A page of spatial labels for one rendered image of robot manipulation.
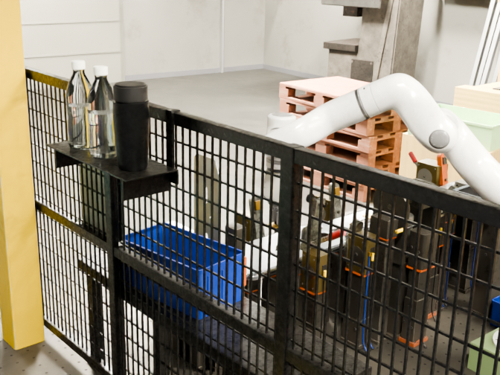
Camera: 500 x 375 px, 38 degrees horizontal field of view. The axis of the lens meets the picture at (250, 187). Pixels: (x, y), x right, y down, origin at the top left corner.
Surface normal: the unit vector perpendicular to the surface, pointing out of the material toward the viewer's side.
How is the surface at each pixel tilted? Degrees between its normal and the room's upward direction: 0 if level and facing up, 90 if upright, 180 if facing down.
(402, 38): 93
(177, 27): 90
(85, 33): 90
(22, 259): 90
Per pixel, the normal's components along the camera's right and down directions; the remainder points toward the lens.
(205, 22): 0.60, 0.26
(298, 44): -0.80, 0.17
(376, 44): -0.65, 0.22
